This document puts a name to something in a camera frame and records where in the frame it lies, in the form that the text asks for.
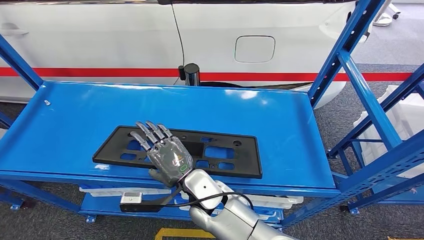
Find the yellow floor tape square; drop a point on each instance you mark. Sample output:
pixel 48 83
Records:
pixel 185 233

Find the black plastic frame part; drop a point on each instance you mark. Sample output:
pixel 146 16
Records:
pixel 245 155

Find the blue metal shelf rack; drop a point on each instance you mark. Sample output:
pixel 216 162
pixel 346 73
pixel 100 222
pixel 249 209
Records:
pixel 232 109
pixel 414 81

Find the black chrome cylinder post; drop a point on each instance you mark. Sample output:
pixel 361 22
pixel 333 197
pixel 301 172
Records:
pixel 191 74

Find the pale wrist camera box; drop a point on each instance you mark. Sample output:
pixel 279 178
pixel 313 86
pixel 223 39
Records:
pixel 130 197

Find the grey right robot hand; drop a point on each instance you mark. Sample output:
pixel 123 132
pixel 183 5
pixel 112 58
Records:
pixel 169 159

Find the white car with red stripe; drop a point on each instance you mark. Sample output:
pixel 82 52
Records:
pixel 99 33

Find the large white plastic crate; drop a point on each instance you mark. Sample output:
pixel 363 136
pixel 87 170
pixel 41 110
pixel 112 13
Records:
pixel 410 112

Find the white stand base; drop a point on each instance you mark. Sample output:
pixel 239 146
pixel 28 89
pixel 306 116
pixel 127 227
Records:
pixel 384 21

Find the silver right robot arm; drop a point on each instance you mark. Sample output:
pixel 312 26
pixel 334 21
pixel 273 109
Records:
pixel 232 215

